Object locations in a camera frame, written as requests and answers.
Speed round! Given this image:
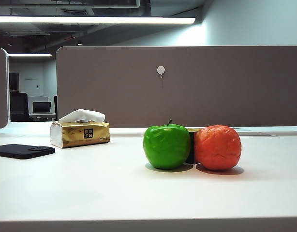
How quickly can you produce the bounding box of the green plastic apple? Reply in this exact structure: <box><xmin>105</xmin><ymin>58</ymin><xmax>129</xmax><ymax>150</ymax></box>
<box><xmin>143</xmin><ymin>119</ymin><xmax>192</xmax><ymax>169</ymax></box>

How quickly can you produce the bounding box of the wrinkled orange fruit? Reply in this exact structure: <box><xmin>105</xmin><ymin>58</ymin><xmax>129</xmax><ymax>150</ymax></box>
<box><xmin>193</xmin><ymin>124</ymin><xmax>242</xmax><ymax>171</ymax></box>

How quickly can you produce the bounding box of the Rubik's cube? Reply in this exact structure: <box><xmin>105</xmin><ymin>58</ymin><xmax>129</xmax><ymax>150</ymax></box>
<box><xmin>186</xmin><ymin>128</ymin><xmax>202</xmax><ymax>165</ymax></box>

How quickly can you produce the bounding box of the wide brown desk partition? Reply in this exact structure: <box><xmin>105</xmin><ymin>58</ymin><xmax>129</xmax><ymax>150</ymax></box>
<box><xmin>55</xmin><ymin>45</ymin><xmax>297</xmax><ymax>128</ymax></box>

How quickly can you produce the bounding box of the gold tissue pack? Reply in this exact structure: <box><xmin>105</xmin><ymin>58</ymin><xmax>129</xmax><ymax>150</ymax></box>
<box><xmin>50</xmin><ymin>108</ymin><xmax>110</xmax><ymax>149</ymax></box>

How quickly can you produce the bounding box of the background office desk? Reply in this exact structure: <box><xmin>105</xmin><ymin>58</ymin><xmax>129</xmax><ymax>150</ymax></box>
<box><xmin>29</xmin><ymin>112</ymin><xmax>58</xmax><ymax>121</ymax></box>

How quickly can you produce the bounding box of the long ceiling light strip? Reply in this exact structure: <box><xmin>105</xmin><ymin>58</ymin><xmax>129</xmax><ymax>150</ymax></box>
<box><xmin>0</xmin><ymin>15</ymin><xmax>196</xmax><ymax>25</ymax></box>

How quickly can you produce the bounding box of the open laptop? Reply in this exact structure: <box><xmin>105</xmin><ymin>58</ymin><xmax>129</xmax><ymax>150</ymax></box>
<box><xmin>31</xmin><ymin>101</ymin><xmax>52</xmax><ymax>114</ymax></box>

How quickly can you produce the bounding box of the black office chair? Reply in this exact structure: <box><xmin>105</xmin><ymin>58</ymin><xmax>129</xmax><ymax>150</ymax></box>
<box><xmin>9</xmin><ymin>92</ymin><xmax>30</xmax><ymax>122</ymax></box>

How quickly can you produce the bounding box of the black smartphone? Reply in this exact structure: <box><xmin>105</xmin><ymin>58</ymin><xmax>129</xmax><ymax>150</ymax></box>
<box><xmin>0</xmin><ymin>144</ymin><xmax>56</xmax><ymax>160</ymax></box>

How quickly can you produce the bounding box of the short ceiling light strip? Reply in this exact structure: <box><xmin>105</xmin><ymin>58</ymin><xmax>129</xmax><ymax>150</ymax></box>
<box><xmin>7</xmin><ymin>53</ymin><xmax>53</xmax><ymax>58</ymax></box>

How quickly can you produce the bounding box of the narrow brown desk partition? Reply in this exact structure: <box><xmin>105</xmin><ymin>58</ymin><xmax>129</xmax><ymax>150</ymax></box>
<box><xmin>0</xmin><ymin>46</ymin><xmax>10</xmax><ymax>129</ymax></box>

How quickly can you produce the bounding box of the white adhesive wall hook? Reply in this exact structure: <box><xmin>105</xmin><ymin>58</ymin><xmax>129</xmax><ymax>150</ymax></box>
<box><xmin>156</xmin><ymin>65</ymin><xmax>166</xmax><ymax>84</ymax></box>

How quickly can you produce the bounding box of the dark wall cabinet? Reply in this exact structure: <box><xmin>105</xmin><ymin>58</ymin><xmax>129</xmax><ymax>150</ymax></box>
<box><xmin>8</xmin><ymin>72</ymin><xmax>20</xmax><ymax>92</ymax></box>

